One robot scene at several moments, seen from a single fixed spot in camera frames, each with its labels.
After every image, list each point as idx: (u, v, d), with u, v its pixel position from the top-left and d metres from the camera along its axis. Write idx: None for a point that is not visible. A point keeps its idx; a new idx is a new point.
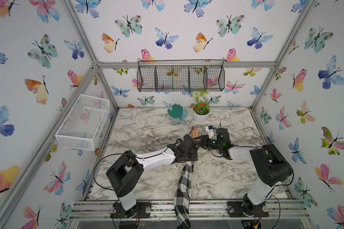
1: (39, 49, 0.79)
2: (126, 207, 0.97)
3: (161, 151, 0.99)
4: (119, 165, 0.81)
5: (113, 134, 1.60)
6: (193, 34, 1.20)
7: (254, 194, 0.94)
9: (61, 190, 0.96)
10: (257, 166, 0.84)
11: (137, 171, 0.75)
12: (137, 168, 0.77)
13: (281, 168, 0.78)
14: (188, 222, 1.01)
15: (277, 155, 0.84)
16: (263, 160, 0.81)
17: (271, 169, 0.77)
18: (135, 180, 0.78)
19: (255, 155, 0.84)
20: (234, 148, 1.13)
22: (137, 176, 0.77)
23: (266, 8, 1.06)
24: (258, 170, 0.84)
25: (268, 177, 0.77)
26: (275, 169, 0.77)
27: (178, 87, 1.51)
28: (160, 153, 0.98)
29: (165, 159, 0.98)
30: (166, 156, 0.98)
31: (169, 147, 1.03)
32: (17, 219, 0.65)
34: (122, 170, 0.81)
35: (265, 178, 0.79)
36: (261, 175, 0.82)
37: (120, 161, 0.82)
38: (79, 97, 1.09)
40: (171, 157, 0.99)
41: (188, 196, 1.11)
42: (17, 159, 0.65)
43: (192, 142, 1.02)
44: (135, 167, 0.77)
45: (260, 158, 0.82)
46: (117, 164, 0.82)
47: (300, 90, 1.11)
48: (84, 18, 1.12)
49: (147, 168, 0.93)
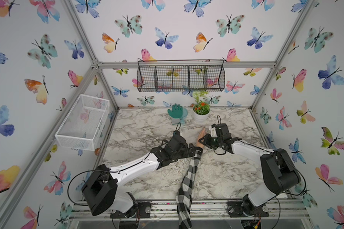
1: (39, 49, 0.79)
2: (125, 208, 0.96)
3: (141, 160, 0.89)
4: (92, 181, 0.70)
5: (113, 134, 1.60)
6: (193, 33, 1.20)
7: (254, 194, 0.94)
9: (61, 190, 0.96)
10: (264, 172, 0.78)
11: (111, 188, 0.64)
12: (111, 184, 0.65)
13: (289, 178, 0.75)
14: (188, 221, 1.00)
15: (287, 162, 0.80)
16: (274, 170, 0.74)
17: (281, 180, 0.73)
18: (111, 196, 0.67)
19: (266, 164, 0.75)
20: (239, 143, 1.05)
22: (112, 192, 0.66)
23: (266, 8, 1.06)
24: (264, 176, 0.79)
25: (276, 187, 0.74)
26: (284, 179, 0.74)
27: (178, 87, 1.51)
28: (139, 161, 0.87)
29: (146, 168, 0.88)
30: (148, 164, 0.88)
31: (151, 153, 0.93)
32: (17, 219, 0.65)
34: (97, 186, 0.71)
35: (272, 186, 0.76)
36: (266, 182, 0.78)
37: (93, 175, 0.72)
38: (79, 97, 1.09)
40: (154, 163, 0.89)
41: (189, 196, 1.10)
42: (17, 158, 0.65)
43: (178, 142, 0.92)
44: (109, 182, 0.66)
45: (272, 167, 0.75)
46: (91, 180, 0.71)
47: (300, 90, 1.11)
48: (84, 18, 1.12)
49: (124, 182, 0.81)
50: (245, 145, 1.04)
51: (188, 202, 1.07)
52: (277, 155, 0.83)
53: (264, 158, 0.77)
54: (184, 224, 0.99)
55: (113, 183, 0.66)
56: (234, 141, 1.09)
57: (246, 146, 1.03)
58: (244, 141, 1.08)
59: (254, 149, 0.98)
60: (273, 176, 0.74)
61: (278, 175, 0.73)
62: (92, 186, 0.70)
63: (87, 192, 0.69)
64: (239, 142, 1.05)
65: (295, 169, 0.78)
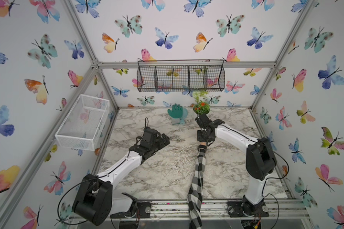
1: (39, 49, 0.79)
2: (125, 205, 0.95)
3: (124, 159, 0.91)
4: (82, 194, 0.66)
5: (113, 134, 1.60)
6: (193, 33, 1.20)
7: (251, 193, 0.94)
9: (61, 190, 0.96)
10: (249, 161, 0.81)
11: (106, 190, 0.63)
12: (105, 186, 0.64)
13: (270, 165, 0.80)
14: (198, 219, 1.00)
15: (269, 150, 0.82)
16: (258, 160, 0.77)
17: (263, 168, 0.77)
18: (109, 197, 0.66)
19: (252, 155, 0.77)
20: (222, 129, 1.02)
22: (109, 194, 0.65)
23: (266, 8, 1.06)
24: (248, 164, 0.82)
25: (258, 174, 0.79)
26: (266, 167, 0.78)
27: (178, 86, 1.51)
28: (123, 160, 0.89)
29: (132, 164, 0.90)
30: (132, 160, 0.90)
31: (131, 150, 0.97)
32: (17, 219, 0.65)
34: (89, 197, 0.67)
35: (254, 172, 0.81)
36: (249, 169, 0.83)
37: (81, 189, 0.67)
38: (79, 97, 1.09)
40: (136, 158, 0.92)
41: (198, 194, 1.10)
42: (17, 158, 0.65)
43: (152, 133, 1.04)
44: (102, 186, 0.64)
45: (257, 157, 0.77)
46: (80, 194, 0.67)
47: (300, 90, 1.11)
48: (84, 18, 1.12)
49: (116, 183, 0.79)
50: (229, 131, 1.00)
51: (196, 200, 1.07)
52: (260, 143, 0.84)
53: (251, 148, 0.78)
54: (193, 223, 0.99)
55: (108, 185, 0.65)
56: (218, 126, 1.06)
57: (231, 133, 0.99)
58: (228, 126, 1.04)
59: (239, 137, 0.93)
60: (257, 164, 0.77)
61: (262, 165, 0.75)
62: (83, 199, 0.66)
63: (80, 207, 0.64)
64: (223, 128, 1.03)
65: (275, 156, 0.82)
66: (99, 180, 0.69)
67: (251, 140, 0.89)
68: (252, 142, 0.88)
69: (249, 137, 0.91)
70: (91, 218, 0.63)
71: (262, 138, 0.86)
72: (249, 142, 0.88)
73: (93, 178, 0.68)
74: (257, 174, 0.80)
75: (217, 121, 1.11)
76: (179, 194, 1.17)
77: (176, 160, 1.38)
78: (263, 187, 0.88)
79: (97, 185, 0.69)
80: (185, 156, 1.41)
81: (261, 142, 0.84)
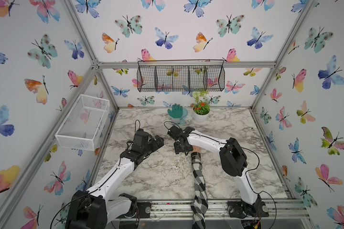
1: (39, 49, 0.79)
2: (125, 206, 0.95)
3: (116, 167, 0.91)
4: (74, 212, 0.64)
5: (113, 134, 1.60)
6: (193, 34, 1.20)
7: (244, 192, 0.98)
9: (61, 190, 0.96)
10: (223, 162, 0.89)
11: (100, 204, 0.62)
12: (98, 201, 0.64)
13: (241, 161, 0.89)
14: (203, 222, 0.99)
15: (238, 148, 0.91)
16: (231, 161, 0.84)
17: (236, 166, 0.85)
18: (103, 212, 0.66)
19: (225, 157, 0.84)
20: (194, 136, 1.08)
22: (102, 209, 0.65)
23: (266, 8, 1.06)
24: (223, 165, 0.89)
25: (234, 172, 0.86)
26: (239, 164, 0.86)
27: (178, 87, 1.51)
28: (114, 170, 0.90)
29: (123, 171, 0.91)
30: (123, 168, 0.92)
31: (123, 158, 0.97)
32: (17, 219, 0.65)
34: (82, 214, 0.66)
35: (231, 171, 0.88)
36: (225, 169, 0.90)
37: (73, 207, 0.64)
38: (79, 97, 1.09)
40: (128, 164, 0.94)
41: (202, 201, 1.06)
42: (17, 158, 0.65)
43: (143, 137, 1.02)
44: (94, 201, 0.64)
45: (230, 159, 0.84)
46: (72, 212, 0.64)
47: (300, 90, 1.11)
48: (84, 18, 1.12)
49: (110, 194, 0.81)
50: (200, 137, 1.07)
51: (199, 205, 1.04)
52: (230, 143, 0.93)
53: (223, 151, 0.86)
54: (197, 225, 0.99)
55: (100, 200, 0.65)
56: (189, 134, 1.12)
57: (202, 139, 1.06)
58: (199, 133, 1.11)
59: (210, 141, 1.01)
60: (231, 165, 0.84)
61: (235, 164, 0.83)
62: (76, 216, 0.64)
63: (73, 224, 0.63)
64: (194, 135, 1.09)
65: (244, 151, 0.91)
66: (91, 195, 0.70)
67: (221, 143, 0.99)
68: (222, 144, 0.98)
69: (219, 140, 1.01)
70: None
71: (230, 139, 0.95)
72: (220, 145, 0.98)
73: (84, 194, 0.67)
74: (232, 172, 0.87)
75: (187, 130, 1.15)
76: (179, 194, 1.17)
77: (176, 160, 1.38)
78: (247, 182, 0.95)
79: (89, 200, 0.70)
80: (185, 156, 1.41)
81: (231, 143, 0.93)
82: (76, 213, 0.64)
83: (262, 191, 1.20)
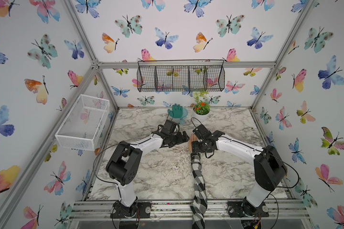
1: (39, 49, 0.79)
2: (128, 202, 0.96)
3: (150, 137, 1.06)
4: (117, 156, 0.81)
5: (113, 134, 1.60)
6: (193, 34, 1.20)
7: (253, 195, 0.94)
9: (61, 190, 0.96)
10: (259, 173, 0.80)
11: (138, 154, 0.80)
12: (136, 151, 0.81)
13: (280, 173, 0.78)
14: (202, 222, 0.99)
15: (277, 158, 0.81)
16: (268, 170, 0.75)
17: (274, 178, 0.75)
18: (137, 162, 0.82)
19: (261, 166, 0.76)
20: (224, 141, 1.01)
22: (137, 161, 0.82)
23: (266, 8, 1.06)
24: (258, 176, 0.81)
25: (271, 185, 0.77)
26: (277, 177, 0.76)
27: (178, 87, 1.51)
28: (148, 138, 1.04)
29: (155, 143, 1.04)
30: (155, 139, 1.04)
31: (155, 133, 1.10)
32: (17, 219, 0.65)
34: (121, 161, 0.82)
35: (265, 184, 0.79)
36: (260, 181, 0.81)
37: (116, 152, 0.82)
38: (79, 97, 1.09)
40: (159, 138, 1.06)
41: (202, 201, 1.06)
42: (17, 158, 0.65)
43: (172, 123, 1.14)
44: (134, 151, 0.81)
45: (265, 167, 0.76)
46: (115, 156, 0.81)
47: (300, 90, 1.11)
48: (83, 18, 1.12)
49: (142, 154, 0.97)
50: (231, 142, 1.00)
51: (198, 205, 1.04)
52: (266, 151, 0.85)
53: (258, 159, 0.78)
54: (196, 225, 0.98)
55: (138, 151, 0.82)
56: (219, 138, 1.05)
57: (234, 144, 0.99)
58: (230, 137, 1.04)
59: (243, 147, 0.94)
60: (268, 176, 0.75)
61: (273, 176, 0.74)
62: (117, 161, 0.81)
63: (113, 166, 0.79)
64: (224, 140, 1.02)
65: (284, 164, 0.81)
66: (130, 148, 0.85)
67: (256, 150, 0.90)
68: (257, 151, 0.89)
69: (253, 147, 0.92)
70: (122, 176, 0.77)
71: (268, 146, 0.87)
72: (255, 152, 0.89)
73: (126, 145, 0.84)
74: (269, 185, 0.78)
75: (216, 133, 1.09)
76: (179, 194, 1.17)
77: (176, 160, 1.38)
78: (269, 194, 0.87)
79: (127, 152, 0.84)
80: (185, 156, 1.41)
81: (267, 151, 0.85)
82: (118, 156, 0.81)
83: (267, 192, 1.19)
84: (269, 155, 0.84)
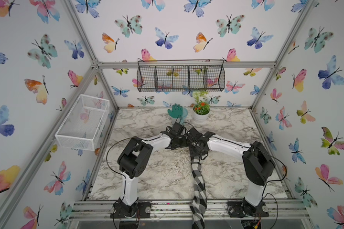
1: (39, 49, 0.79)
2: (129, 201, 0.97)
3: (159, 135, 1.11)
4: (129, 150, 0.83)
5: (113, 134, 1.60)
6: (193, 34, 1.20)
7: (251, 195, 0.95)
9: (61, 190, 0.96)
10: (248, 169, 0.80)
11: (149, 149, 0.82)
12: (147, 146, 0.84)
13: (269, 168, 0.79)
14: (202, 222, 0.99)
15: (264, 153, 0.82)
16: (256, 166, 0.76)
17: (263, 173, 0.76)
18: (147, 157, 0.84)
19: (250, 162, 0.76)
20: (214, 141, 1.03)
22: (148, 156, 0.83)
23: (266, 8, 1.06)
24: (248, 171, 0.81)
25: (261, 180, 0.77)
26: (266, 171, 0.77)
27: (178, 87, 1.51)
28: (158, 136, 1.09)
29: (164, 141, 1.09)
30: (164, 137, 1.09)
31: (163, 132, 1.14)
32: (16, 218, 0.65)
34: (132, 155, 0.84)
35: (256, 179, 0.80)
36: (251, 176, 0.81)
37: (129, 146, 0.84)
38: (79, 97, 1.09)
40: (167, 138, 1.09)
41: (202, 201, 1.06)
42: (17, 159, 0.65)
43: (180, 126, 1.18)
44: (145, 146, 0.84)
45: (254, 163, 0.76)
46: (127, 150, 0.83)
47: (300, 90, 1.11)
48: (83, 18, 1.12)
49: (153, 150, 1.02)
50: (221, 141, 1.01)
51: (198, 205, 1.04)
52: (253, 147, 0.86)
53: (246, 155, 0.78)
54: (196, 225, 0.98)
55: (149, 146, 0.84)
56: (209, 139, 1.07)
57: (223, 143, 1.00)
58: (219, 137, 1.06)
59: (232, 145, 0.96)
60: (257, 171, 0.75)
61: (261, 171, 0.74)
62: (129, 154, 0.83)
63: (124, 159, 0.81)
64: (214, 140, 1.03)
65: (272, 158, 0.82)
66: (141, 143, 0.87)
67: (244, 148, 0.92)
68: (245, 148, 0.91)
69: (241, 144, 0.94)
70: (132, 170, 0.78)
71: (254, 142, 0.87)
72: (243, 149, 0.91)
73: (137, 140, 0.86)
74: (259, 180, 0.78)
75: (207, 134, 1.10)
76: (179, 194, 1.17)
77: (176, 160, 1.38)
78: (263, 190, 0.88)
79: (139, 147, 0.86)
80: (185, 156, 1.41)
81: (255, 147, 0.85)
82: (130, 150, 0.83)
83: (267, 192, 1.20)
84: (257, 151, 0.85)
